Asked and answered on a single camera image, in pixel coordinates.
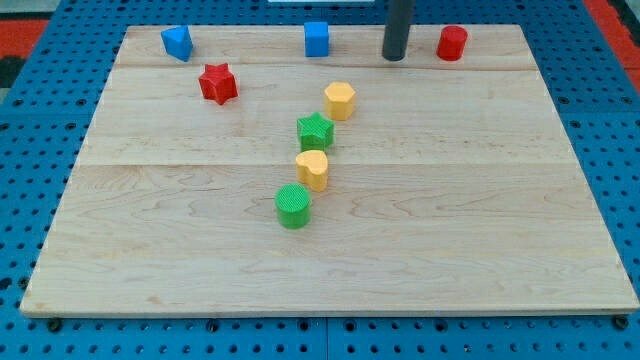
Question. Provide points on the red star block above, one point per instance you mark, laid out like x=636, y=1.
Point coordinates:
x=218, y=83

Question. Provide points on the blue triangle block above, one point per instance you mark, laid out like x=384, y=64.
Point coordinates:
x=177, y=42

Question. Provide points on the wooden board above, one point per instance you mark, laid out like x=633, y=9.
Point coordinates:
x=453, y=189

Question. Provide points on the green star block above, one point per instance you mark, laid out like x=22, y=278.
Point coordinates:
x=315, y=132

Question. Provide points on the blue cube block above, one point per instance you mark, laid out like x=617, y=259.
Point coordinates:
x=316, y=39

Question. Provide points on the yellow hexagon block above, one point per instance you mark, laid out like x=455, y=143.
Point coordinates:
x=339, y=100

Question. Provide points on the green cylinder block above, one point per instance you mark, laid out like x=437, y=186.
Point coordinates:
x=293, y=203

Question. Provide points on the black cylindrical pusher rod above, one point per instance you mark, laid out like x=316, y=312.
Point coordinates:
x=397, y=27

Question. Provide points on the red cylinder block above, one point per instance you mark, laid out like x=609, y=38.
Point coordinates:
x=452, y=43

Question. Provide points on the yellow heart block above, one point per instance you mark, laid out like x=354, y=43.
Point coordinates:
x=312, y=169

